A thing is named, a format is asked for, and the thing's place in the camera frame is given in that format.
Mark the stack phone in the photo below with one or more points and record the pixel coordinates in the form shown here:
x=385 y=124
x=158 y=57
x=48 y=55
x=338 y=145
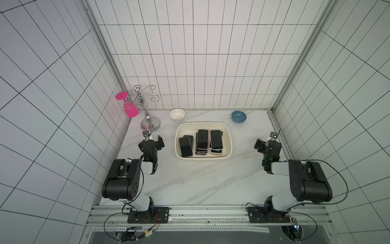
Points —
x=216 y=140
x=202 y=140
x=186 y=146

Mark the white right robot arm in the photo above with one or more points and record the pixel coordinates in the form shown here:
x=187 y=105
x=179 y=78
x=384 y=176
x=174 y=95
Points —
x=307 y=181

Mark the white ceramic bowl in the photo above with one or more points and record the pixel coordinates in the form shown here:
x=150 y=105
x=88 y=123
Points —
x=177 y=114

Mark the white plastic storage box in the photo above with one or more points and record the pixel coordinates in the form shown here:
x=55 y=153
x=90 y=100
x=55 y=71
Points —
x=192 y=128

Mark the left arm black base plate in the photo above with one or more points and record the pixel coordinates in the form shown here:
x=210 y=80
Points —
x=151 y=216

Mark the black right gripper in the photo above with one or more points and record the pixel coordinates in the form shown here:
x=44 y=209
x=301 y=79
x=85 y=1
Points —
x=268 y=147

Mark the pink plastic wine glass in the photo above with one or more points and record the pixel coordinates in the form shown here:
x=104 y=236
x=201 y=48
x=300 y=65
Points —
x=130 y=109

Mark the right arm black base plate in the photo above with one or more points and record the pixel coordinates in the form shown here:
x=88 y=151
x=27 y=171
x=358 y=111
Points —
x=260 y=215

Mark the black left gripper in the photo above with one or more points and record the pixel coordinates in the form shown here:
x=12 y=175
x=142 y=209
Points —
x=151 y=145

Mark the chrome wine glass rack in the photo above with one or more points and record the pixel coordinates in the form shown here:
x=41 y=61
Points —
x=150 y=123

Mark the blue ceramic bowl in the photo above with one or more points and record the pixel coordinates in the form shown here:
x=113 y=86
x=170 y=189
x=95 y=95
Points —
x=238 y=117

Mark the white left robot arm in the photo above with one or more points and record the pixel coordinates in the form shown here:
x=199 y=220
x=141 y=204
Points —
x=126 y=178

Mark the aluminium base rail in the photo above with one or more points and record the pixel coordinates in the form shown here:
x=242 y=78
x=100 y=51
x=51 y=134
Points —
x=223 y=218

